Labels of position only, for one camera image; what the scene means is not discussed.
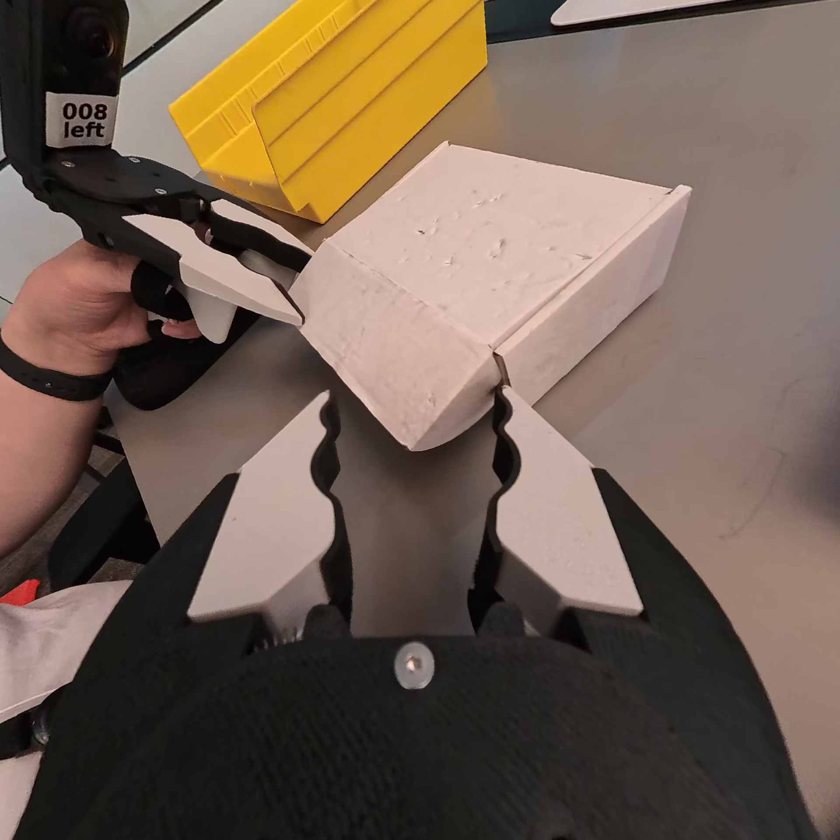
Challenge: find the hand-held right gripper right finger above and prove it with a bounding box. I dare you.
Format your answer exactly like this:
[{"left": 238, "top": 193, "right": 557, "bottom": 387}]
[{"left": 469, "top": 386, "right": 644, "bottom": 634}]

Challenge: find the person's white clothing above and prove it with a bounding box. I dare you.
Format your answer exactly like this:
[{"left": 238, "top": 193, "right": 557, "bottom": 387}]
[{"left": 0, "top": 579, "right": 132, "bottom": 723}]

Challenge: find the yellow plastic bin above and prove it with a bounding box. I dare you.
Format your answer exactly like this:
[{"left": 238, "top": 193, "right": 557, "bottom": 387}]
[{"left": 168, "top": 0, "right": 490, "bottom": 224}]

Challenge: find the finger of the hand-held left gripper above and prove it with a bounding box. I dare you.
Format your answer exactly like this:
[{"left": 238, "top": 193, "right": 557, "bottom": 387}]
[
  {"left": 196, "top": 196, "right": 314, "bottom": 284},
  {"left": 120, "top": 213, "right": 307, "bottom": 345}
]

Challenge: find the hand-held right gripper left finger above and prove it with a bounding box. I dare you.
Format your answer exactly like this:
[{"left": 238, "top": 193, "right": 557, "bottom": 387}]
[{"left": 187, "top": 390, "right": 355, "bottom": 637}]

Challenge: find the person's left hand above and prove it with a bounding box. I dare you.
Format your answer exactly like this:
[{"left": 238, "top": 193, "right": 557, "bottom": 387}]
[{"left": 2, "top": 241, "right": 204, "bottom": 380}]

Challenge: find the black wristband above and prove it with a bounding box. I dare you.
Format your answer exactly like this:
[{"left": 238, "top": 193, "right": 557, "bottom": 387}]
[{"left": 0, "top": 333, "right": 111, "bottom": 403}]

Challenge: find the white cardboard mailer box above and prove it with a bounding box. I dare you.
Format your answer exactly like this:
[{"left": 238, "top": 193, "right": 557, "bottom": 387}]
[{"left": 289, "top": 141, "right": 693, "bottom": 454}]

